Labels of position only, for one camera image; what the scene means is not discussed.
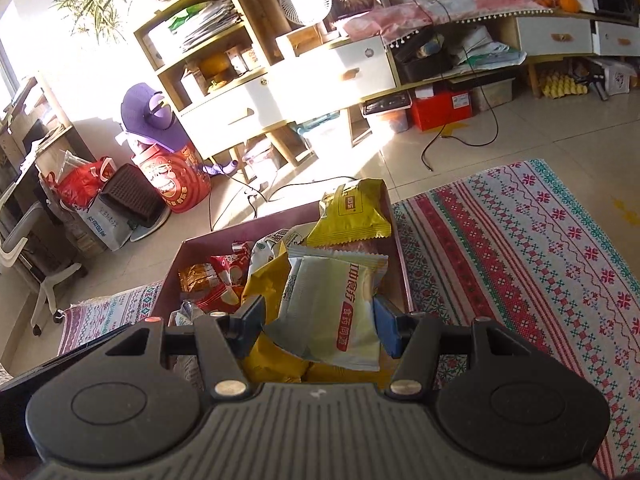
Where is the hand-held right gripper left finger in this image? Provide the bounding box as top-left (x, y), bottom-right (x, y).
top-left (80, 295), bottom-right (265, 401)

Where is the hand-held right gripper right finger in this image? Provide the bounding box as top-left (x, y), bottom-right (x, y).
top-left (372, 296), bottom-right (551, 398)

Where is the plain yellow snack packet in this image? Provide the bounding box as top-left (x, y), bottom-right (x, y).
top-left (241, 245), bottom-right (312, 384)

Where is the pink cardboard box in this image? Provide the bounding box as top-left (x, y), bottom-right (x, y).
top-left (159, 179), bottom-right (416, 387)

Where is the yellow packet with dark print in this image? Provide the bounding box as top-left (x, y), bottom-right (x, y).
top-left (304, 359), bottom-right (384, 387)

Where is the white packet with red label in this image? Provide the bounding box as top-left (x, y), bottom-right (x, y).
top-left (262, 245), bottom-right (390, 372)

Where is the black and white candy wrapper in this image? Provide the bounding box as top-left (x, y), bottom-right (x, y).
top-left (169, 300), bottom-right (207, 329)

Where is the gold bar wrapper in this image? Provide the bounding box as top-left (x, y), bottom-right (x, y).
top-left (178, 261), bottom-right (222, 294)

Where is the white printed snack packet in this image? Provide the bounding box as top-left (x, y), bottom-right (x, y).
top-left (249, 229), bottom-right (302, 283)

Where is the grey patterned snack packet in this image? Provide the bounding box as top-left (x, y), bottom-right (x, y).
top-left (171, 354), bottom-right (202, 387)

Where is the yellow packet with white label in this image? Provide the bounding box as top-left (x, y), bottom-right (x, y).
top-left (306, 178), bottom-right (393, 248)

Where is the white office chair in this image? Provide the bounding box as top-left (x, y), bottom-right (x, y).
top-left (0, 201), bottom-right (84, 337)

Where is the patterned woven mat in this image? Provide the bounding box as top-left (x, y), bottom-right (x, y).
top-left (56, 158), bottom-right (640, 480)

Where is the red printed bucket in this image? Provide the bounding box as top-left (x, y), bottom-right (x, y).
top-left (131, 139), bottom-right (212, 214)

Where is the dark ribbed heater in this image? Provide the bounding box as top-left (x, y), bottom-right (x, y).
top-left (98, 162), bottom-right (173, 243)

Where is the white shopping bag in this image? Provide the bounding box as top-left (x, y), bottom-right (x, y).
top-left (74, 194), bottom-right (134, 253)

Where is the clear storage bin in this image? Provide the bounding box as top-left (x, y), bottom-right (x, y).
top-left (299, 114), bottom-right (357, 162)

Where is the white wooden shelf cabinet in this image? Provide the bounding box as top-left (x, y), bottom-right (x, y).
top-left (133, 0), bottom-right (402, 167)

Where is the black flat device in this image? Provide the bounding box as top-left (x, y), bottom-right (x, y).
top-left (361, 94), bottom-right (414, 117)

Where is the red plastic bag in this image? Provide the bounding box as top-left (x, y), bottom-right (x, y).
top-left (46, 156), bottom-right (118, 207)

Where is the red flat box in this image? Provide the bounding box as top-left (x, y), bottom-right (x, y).
top-left (409, 89), bottom-right (474, 132)

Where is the wooden desk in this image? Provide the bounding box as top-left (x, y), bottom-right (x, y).
top-left (0, 74), bottom-right (97, 261)

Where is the black storage case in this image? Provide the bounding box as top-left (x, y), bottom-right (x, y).
top-left (389, 26), bottom-right (454, 84)

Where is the wooden box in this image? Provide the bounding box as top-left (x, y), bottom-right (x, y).
top-left (275, 24), bottom-right (327, 58)

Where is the pile of papers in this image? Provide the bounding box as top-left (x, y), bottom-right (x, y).
top-left (446, 24), bottom-right (529, 79)

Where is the yellow egg carton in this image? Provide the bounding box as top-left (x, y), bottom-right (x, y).
top-left (541, 71), bottom-right (589, 99)

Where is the pink table cloth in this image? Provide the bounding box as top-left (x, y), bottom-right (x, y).
top-left (344, 0), bottom-right (554, 44)

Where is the white desk fan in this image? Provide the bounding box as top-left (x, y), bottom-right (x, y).
top-left (278, 0), bottom-right (334, 29)

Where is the white low drawer cabinet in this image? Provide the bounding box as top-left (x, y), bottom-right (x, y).
top-left (514, 11), bottom-right (640, 97)

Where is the white printed small box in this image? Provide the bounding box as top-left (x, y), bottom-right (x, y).
top-left (596, 59), bottom-right (634, 97)

